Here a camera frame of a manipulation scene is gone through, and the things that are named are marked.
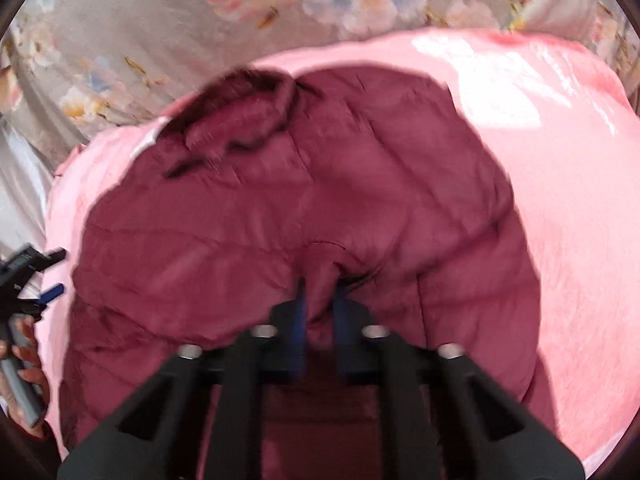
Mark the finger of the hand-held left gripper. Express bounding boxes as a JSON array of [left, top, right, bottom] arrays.
[[35, 283, 66, 308], [31, 247, 67, 272]]

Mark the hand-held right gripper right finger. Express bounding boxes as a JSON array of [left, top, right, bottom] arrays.
[[333, 286, 586, 480]]

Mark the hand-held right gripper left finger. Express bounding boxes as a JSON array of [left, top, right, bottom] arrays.
[[57, 279, 308, 480]]

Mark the maroon puffer jacket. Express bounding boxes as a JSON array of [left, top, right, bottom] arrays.
[[59, 67, 557, 480]]

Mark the person's left hand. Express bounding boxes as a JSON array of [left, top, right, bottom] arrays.
[[0, 316, 52, 428]]

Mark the grey floral bed sheet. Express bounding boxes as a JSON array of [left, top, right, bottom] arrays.
[[0, 0, 640, 261]]

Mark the pink fleece blanket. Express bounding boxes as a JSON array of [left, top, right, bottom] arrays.
[[37, 27, 640, 468]]

